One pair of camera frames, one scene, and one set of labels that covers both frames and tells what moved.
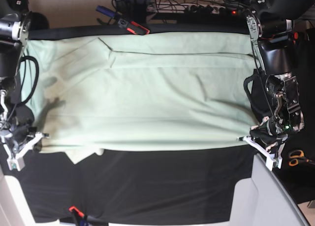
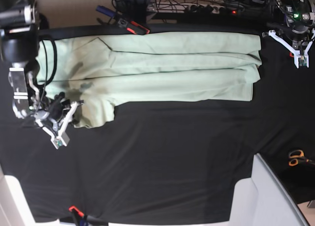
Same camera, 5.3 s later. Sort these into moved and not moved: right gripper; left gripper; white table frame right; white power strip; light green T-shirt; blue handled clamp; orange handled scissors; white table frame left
Moved: light green T-shirt; left gripper; right gripper
Not moved: white table frame left; blue handled clamp; white power strip; orange handled scissors; white table frame right
